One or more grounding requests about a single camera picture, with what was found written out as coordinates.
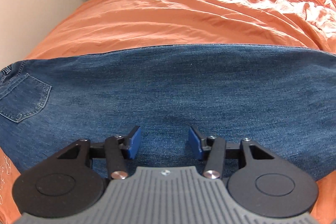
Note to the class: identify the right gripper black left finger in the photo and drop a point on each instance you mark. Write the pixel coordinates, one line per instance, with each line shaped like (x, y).
(73, 179)

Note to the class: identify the orange bed sheet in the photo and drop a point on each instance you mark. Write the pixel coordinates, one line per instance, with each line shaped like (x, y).
(103, 26)

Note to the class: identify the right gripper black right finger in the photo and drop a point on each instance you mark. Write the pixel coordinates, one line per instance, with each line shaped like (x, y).
(255, 177)

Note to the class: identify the blue denim jeans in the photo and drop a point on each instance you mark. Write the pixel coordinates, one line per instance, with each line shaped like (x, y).
(281, 97)

